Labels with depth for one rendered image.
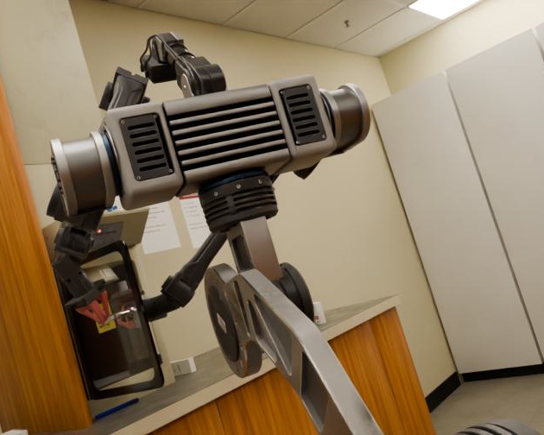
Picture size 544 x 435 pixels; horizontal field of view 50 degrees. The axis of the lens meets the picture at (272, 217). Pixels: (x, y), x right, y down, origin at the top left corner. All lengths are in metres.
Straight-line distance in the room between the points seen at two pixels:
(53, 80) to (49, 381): 0.95
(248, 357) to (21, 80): 1.31
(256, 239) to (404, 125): 3.50
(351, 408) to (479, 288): 3.72
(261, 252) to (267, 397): 0.95
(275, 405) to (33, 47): 1.38
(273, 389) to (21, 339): 0.77
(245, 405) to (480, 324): 2.84
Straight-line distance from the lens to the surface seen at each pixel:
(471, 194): 4.26
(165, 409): 1.59
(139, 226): 1.92
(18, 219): 1.76
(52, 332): 1.71
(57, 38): 2.15
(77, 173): 0.98
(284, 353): 0.79
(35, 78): 2.03
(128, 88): 1.39
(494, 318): 4.37
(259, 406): 1.86
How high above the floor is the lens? 1.19
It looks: 5 degrees up
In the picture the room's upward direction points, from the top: 17 degrees counter-clockwise
